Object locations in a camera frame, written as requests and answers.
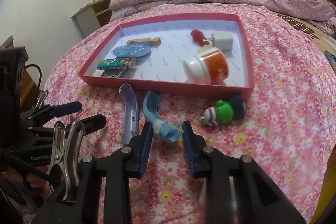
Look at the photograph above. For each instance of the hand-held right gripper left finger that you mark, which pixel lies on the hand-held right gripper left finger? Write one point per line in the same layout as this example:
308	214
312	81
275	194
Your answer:
145	153

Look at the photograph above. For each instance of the red cardboard box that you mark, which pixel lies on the red cardboard box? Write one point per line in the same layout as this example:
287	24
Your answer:
168	56

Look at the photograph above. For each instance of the grey wooden shelf unit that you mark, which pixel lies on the grey wooden shelf unit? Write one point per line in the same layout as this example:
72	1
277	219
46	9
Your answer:
86	19

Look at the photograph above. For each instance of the blue oval plastic case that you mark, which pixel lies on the blue oval plastic case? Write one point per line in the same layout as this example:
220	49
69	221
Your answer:
131	50

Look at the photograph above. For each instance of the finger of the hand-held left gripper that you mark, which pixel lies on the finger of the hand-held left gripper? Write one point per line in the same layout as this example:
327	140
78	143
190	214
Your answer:
90	121
65	108

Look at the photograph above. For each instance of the teal-edged cardboard box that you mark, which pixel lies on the teal-edged cardboard box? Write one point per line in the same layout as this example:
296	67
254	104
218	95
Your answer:
6	42

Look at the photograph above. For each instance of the white charger plug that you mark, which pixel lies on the white charger plug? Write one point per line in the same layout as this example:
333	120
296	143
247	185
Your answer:
221	40

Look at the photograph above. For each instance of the blue flat object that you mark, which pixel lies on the blue flat object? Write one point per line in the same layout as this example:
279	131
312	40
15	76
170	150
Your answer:
331	59

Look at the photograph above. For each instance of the grey plastic part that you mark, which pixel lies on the grey plastic part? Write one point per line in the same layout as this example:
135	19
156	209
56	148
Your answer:
113	74

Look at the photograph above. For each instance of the pale purple plastic shell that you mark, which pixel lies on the pale purple plastic shell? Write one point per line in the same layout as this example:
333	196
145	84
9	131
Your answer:
130	113

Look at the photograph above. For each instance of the brown patterned blanket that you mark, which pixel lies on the brown patterned blanket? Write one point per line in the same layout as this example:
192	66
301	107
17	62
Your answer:
302	26

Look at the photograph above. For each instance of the red toy fire hydrant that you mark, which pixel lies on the red toy fire hydrant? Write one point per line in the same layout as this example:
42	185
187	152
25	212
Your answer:
198	36

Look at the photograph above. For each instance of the pink floral bedsheet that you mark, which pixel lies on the pink floral bedsheet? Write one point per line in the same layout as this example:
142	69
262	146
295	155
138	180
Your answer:
275	82

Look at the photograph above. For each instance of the metal spring clip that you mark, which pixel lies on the metal spring clip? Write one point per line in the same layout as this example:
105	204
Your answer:
71	161
40	99

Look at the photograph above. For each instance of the white jar with orange label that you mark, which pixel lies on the white jar with orange label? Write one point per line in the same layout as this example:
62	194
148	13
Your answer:
204	66

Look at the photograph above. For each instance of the green chewing gum pack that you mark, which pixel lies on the green chewing gum pack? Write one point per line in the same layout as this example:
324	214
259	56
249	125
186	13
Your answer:
115	62

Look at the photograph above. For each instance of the wooden block piece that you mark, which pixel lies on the wooden block piece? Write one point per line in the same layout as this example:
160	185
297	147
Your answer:
143	41

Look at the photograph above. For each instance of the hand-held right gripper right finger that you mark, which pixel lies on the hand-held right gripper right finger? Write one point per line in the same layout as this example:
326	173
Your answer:
189	150

